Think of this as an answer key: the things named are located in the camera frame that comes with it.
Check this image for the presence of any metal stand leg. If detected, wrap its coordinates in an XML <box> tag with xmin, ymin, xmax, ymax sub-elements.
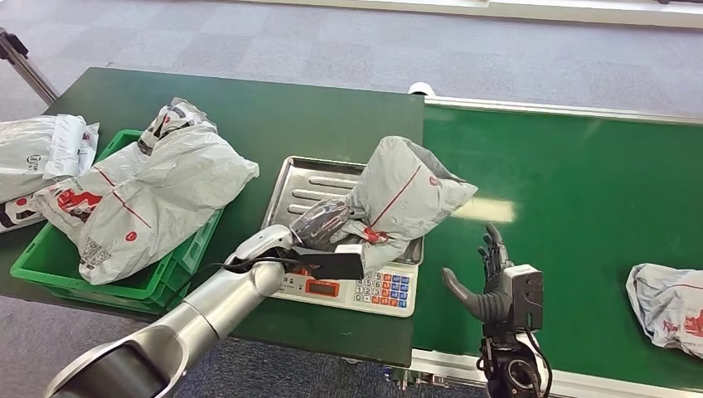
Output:
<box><xmin>0</xmin><ymin>27</ymin><xmax>61</xmax><ymax>105</ymax></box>

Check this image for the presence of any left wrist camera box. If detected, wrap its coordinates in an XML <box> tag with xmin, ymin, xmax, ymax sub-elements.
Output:
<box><xmin>289</xmin><ymin>244</ymin><xmax>367</xmax><ymax>282</ymax></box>

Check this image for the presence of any small grey mailer package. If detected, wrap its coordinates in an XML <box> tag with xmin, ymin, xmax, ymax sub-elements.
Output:
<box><xmin>329</xmin><ymin>135</ymin><xmax>479</xmax><ymax>274</ymax></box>

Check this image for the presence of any package with black-red print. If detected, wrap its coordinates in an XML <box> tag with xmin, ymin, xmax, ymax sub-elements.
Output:
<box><xmin>0</xmin><ymin>192</ymin><xmax>50</xmax><ymax>235</ymax></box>

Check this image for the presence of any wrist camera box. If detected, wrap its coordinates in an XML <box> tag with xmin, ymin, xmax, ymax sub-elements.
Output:
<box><xmin>289</xmin><ymin>244</ymin><xmax>367</xmax><ymax>282</ymax></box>
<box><xmin>502</xmin><ymin>264</ymin><xmax>545</xmax><ymax>334</ymax></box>

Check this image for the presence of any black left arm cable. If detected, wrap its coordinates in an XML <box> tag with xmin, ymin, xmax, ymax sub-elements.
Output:
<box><xmin>180</xmin><ymin>255</ymin><xmax>310</xmax><ymax>294</ymax></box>

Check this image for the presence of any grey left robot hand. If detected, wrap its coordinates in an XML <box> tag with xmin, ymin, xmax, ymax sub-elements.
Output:
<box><xmin>289</xmin><ymin>198</ymin><xmax>367</xmax><ymax>254</ymax></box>

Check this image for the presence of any large grey mailer package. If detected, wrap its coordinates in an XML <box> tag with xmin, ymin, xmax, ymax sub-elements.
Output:
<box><xmin>30</xmin><ymin>121</ymin><xmax>261</xmax><ymax>286</ymax></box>

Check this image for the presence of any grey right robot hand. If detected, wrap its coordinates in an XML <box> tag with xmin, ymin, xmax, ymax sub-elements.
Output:
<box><xmin>440</xmin><ymin>222</ymin><xmax>515</xmax><ymax>324</ymax></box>

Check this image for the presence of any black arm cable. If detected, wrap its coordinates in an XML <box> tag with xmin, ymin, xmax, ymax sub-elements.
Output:
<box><xmin>180</xmin><ymin>255</ymin><xmax>310</xmax><ymax>294</ymax></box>
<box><xmin>522</xmin><ymin>328</ymin><xmax>554</xmax><ymax>398</ymax></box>

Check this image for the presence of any green plastic basket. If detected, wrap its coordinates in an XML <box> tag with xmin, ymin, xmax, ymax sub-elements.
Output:
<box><xmin>10</xmin><ymin>129</ymin><xmax>225</xmax><ymax>317</ymax></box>

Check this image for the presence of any green conveyor belt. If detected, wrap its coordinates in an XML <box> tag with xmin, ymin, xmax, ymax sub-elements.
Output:
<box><xmin>409</xmin><ymin>95</ymin><xmax>703</xmax><ymax>398</ymax></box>

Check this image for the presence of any green terminal block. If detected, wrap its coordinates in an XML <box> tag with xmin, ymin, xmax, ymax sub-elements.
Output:
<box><xmin>384</xmin><ymin>366</ymin><xmax>446</xmax><ymax>390</ymax></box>

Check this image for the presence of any white mailer package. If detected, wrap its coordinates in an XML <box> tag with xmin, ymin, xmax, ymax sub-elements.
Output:
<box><xmin>0</xmin><ymin>114</ymin><xmax>101</xmax><ymax>205</ymax></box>

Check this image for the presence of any grey package with black print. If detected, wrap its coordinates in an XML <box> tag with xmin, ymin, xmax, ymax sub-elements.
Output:
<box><xmin>136</xmin><ymin>97</ymin><xmax>219</xmax><ymax>157</ymax></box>

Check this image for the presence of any electronic weighing scale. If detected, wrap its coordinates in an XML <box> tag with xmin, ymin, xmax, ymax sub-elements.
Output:
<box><xmin>260</xmin><ymin>156</ymin><xmax>425</xmax><ymax>319</ymax></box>

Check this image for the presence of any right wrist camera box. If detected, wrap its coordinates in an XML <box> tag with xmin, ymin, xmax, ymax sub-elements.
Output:
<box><xmin>502</xmin><ymin>264</ymin><xmax>545</xmax><ymax>334</ymax></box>

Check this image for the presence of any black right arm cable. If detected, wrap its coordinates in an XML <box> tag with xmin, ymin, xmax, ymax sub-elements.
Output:
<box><xmin>522</xmin><ymin>328</ymin><xmax>554</xmax><ymax>398</ymax></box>

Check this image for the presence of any grey mailer package red print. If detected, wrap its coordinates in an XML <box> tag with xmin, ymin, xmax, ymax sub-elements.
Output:
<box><xmin>625</xmin><ymin>263</ymin><xmax>703</xmax><ymax>360</ymax></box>

